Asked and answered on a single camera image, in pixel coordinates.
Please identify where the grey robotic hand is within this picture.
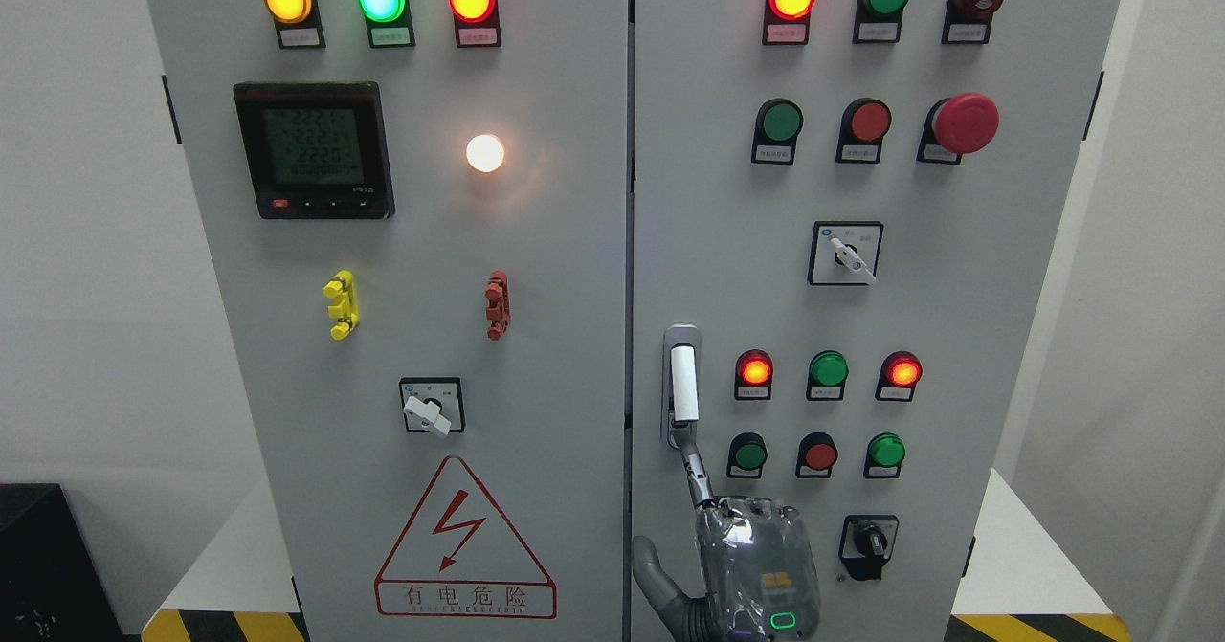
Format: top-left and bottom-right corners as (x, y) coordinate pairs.
(632, 425), (821, 641)

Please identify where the silver door handle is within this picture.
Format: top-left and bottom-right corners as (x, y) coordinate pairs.
(662, 323), (702, 448)

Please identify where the right grey cabinet door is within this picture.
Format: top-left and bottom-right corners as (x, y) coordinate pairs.
(631, 0), (1120, 641)

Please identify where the grey cabinet door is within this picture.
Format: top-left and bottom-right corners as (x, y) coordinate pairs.
(631, 0), (1120, 641)
(147, 0), (630, 641)

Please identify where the left grey cabinet door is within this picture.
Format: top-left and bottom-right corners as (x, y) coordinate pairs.
(147, 0), (630, 641)

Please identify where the red indicator light left door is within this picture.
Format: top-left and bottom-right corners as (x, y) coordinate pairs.
(448, 0), (501, 48)

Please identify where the green push button lower left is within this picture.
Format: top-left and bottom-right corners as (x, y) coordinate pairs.
(725, 432), (768, 479)

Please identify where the green push button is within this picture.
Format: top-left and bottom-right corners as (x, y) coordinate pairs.
(751, 98), (804, 165)
(862, 432), (907, 479)
(725, 432), (768, 479)

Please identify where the red push button lower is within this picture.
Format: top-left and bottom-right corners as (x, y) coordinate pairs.
(793, 432), (839, 479)

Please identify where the red push button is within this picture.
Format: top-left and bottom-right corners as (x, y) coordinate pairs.
(835, 98), (892, 165)
(793, 432), (839, 479)

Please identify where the green push button lower right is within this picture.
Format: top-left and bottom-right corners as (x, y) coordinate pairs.
(862, 432), (907, 479)

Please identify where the red indicator light middle left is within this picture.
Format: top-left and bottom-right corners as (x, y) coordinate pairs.
(733, 349), (773, 401)

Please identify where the green indicator light middle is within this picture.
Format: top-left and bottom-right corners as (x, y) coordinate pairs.
(806, 350), (849, 401)

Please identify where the green indicator light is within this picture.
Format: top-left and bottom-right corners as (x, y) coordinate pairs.
(853, 0), (909, 44)
(358, 0), (415, 49)
(806, 350), (849, 401)

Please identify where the red indicator light middle right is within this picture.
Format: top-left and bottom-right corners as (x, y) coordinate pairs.
(875, 350), (924, 402)

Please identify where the white platform with hazard stripes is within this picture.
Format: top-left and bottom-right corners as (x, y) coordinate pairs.
(142, 474), (1129, 641)

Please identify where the red electrical hazard sticker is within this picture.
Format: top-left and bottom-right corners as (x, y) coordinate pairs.
(372, 455), (557, 619)

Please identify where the red terminal connector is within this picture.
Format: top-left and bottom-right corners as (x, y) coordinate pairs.
(484, 270), (511, 342)

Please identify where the green push button upper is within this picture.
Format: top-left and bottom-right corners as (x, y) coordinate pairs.
(751, 98), (804, 165)

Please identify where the red push button upper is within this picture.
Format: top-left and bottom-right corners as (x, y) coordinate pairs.
(835, 98), (892, 165)

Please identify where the red emergency stop button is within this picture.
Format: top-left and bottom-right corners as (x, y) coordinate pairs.
(916, 92), (1000, 165)

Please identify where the white glowing indicator light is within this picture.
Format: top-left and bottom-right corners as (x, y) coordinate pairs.
(466, 134), (506, 174)

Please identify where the yellow terminal connector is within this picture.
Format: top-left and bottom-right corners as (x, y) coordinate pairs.
(323, 270), (360, 341)

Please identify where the red indicator light top right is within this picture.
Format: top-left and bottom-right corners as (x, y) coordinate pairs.
(762, 0), (817, 47)

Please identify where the green indicator light top right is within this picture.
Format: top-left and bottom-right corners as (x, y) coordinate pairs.
(853, 0), (909, 44)

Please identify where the dark red buzzer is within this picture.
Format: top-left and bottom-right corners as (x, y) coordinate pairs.
(942, 0), (1005, 45)

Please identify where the black digital power meter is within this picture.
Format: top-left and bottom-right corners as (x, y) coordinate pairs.
(233, 82), (394, 219)

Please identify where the green indicator light top left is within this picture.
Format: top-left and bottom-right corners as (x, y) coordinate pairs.
(358, 0), (415, 49)

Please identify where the black box lower left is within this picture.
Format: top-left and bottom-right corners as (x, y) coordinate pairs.
(1, 484), (91, 641)

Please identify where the yellow indicator light top left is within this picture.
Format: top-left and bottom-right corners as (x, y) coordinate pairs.
(265, 0), (325, 50)

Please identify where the black selector switch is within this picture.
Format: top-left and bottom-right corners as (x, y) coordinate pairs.
(838, 513), (900, 582)

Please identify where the upper right white selector switch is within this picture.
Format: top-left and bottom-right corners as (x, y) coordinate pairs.
(809, 222), (884, 285)

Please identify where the left door white selector switch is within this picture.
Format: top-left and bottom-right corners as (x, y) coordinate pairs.
(398, 377), (466, 437)

